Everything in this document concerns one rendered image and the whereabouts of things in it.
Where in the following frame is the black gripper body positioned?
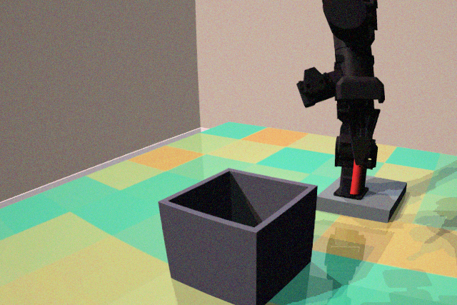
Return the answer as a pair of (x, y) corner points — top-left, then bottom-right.
(335, 47), (385, 117)

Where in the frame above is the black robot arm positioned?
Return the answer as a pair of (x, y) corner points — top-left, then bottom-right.
(296, 0), (378, 201)

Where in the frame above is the red peg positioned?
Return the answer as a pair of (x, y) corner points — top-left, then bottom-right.
(350, 160), (363, 194)

